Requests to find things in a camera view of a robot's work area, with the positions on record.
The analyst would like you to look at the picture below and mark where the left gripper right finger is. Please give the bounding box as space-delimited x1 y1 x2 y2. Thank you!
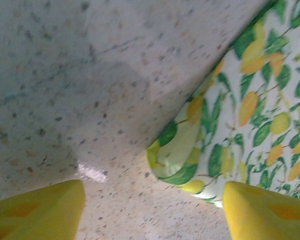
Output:
222 181 300 240

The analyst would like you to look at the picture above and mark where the lemon print skirt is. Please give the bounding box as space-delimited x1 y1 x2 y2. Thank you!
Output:
146 0 300 208

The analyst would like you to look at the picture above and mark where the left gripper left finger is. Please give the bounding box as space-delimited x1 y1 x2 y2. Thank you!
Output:
0 179 86 240

